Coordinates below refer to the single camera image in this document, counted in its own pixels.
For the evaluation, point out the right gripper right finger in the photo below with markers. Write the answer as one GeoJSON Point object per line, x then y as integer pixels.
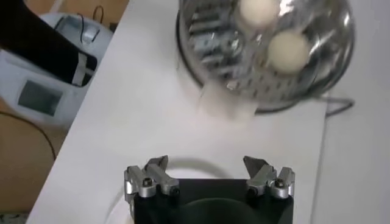
{"type": "Point", "coordinates": [274, 185]}

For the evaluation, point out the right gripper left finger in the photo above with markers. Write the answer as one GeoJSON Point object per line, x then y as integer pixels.
{"type": "Point", "coordinates": [146, 185]}

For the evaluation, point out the white steamed baozi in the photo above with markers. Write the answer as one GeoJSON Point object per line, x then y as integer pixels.
{"type": "Point", "coordinates": [288, 51]}
{"type": "Point", "coordinates": [257, 12]}

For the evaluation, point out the steel steamer basket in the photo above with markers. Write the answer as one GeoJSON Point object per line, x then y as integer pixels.
{"type": "Point", "coordinates": [213, 45]}

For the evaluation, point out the white plate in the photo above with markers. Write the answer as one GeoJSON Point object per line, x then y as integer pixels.
{"type": "Point", "coordinates": [195, 173]}

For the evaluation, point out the white electronic device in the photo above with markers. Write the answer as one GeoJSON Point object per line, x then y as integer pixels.
{"type": "Point", "coordinates": [18, 73]}

